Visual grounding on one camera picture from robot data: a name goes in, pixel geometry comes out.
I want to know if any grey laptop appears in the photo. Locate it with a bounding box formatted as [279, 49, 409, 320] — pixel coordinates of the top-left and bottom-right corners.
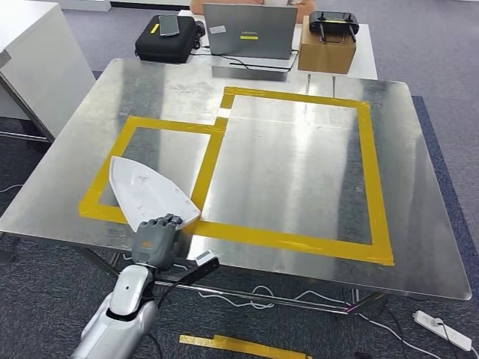
[202, 4, 300, 70]

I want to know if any black remote controller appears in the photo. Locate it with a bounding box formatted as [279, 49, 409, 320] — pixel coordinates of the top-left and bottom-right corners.
[309, 10, 360, 45]

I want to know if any black carrying case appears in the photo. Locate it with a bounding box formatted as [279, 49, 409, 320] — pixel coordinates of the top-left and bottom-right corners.
[134, 14, 198, 64]

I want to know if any steel side table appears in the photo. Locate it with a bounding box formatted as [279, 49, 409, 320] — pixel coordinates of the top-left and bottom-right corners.
[0, 0, 96, 144]

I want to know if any white power strip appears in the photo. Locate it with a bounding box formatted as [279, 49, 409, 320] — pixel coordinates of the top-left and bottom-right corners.
[413, 310, 473, 353]

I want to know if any white power cable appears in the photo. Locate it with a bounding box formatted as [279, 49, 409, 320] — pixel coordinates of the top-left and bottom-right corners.
[198, 284, 479, 359]

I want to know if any person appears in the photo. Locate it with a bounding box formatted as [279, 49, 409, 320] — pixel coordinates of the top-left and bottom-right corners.
[189, 0, 317, 25]

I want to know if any cardboard box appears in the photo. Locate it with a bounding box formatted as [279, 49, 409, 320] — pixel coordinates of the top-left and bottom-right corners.
[297, 16, 357, 76]

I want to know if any black floor cable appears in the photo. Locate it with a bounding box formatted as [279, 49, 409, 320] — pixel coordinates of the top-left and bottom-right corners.
[385, 297, 461, 359]

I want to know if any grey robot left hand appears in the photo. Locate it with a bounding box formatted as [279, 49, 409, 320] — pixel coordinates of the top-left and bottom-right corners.
[131, 214, 184, 271]

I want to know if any small yellow tape rectangle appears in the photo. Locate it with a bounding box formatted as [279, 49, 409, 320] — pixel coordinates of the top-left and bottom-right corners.
[79, 116, 227, 227]

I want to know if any smartphone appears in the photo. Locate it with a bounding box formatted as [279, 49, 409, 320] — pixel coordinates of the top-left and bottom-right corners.
[159, 13, 180, 37]

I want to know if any steel workbench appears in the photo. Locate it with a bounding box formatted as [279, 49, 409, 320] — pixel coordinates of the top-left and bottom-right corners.
[0, 58, 473, 318]

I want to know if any white plastic part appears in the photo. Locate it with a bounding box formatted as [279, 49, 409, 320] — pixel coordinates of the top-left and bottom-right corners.
[109, 156, 202, 233]

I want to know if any yellow floor tape outline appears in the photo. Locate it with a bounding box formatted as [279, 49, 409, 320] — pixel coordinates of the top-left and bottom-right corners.
[178, 334, 313, 359]

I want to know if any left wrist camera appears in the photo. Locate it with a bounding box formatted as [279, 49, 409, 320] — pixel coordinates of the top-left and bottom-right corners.
[157, 250, 221, 287]

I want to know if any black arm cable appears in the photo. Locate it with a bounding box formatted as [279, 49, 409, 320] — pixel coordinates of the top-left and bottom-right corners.
[147, 277, 188, 359]

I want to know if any white table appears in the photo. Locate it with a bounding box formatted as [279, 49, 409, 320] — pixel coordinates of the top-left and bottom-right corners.
[178, 10, 379, 82]

